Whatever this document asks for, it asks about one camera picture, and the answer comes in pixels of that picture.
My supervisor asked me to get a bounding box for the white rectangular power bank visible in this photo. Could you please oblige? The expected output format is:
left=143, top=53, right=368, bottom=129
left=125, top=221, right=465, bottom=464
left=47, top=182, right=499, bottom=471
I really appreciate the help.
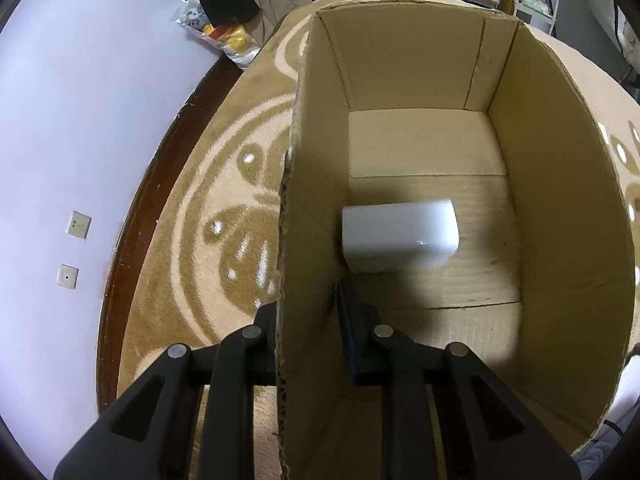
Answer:
left=342, top=200, right=460, bottom=273

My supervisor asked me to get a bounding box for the brown cardboard box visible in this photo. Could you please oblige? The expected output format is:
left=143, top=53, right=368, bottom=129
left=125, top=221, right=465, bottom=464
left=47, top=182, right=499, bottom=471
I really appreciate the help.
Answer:
left=278, top=0, right=639, bottom=479

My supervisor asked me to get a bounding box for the wall socket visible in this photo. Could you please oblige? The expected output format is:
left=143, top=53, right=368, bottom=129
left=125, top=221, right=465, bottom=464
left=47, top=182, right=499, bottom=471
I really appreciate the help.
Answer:
left=58, top=264, right=79, bottom=289
left=66, top=210, right=92, bottom=240

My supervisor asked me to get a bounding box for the beige floral patterned rug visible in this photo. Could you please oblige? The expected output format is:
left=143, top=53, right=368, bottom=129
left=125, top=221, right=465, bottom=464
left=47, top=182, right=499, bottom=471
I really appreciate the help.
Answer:
left=119, top=0, right=612, bottom=479

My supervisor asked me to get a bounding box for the upper wall socket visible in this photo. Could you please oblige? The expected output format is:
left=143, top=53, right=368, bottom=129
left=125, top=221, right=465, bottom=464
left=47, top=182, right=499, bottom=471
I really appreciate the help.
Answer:
left=66, top=210, right=92, bottom=240

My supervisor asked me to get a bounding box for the lower wall socket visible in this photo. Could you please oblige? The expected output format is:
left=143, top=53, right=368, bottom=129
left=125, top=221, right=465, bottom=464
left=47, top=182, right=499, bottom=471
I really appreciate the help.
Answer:
left=58, top=264, right=79, bottom=289

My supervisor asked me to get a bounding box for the yellow red snack bag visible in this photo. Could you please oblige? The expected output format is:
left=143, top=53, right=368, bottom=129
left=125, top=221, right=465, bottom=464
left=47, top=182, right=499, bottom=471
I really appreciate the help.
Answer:
left=171, top=0, right=260, bottom=70

